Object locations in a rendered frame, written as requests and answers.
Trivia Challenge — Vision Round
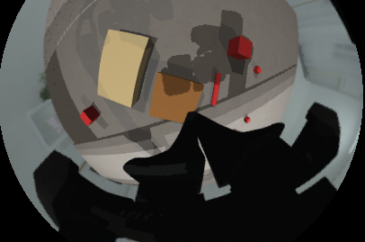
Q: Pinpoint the brown square block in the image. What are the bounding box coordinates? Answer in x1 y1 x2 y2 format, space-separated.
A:
149 72 205 123

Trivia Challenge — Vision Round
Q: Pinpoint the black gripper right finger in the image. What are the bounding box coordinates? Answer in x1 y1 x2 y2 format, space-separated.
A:
191 111 286 188

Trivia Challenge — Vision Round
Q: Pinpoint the tan flat board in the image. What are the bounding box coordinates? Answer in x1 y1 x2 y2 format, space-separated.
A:
97 30 152 108

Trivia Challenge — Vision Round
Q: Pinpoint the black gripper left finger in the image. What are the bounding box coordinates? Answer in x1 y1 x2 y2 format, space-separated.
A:
123 112 206 194

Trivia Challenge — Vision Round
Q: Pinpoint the red cube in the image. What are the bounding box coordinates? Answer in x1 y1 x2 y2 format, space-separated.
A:
79 105 100 126
253 67 261 74
227 36 253 59
244 115 251 123

